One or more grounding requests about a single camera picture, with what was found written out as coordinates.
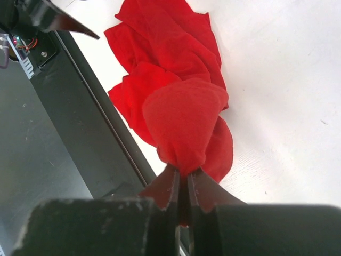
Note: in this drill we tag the red t shirt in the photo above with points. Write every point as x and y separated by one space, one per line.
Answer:
174 91

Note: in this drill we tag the left white cable duct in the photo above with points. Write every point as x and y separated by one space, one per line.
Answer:
18 52

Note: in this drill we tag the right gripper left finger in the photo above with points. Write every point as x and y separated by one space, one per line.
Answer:
143 225

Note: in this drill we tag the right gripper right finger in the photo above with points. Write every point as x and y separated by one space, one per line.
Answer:
220 224

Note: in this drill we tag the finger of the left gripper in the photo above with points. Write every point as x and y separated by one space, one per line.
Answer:
45 16

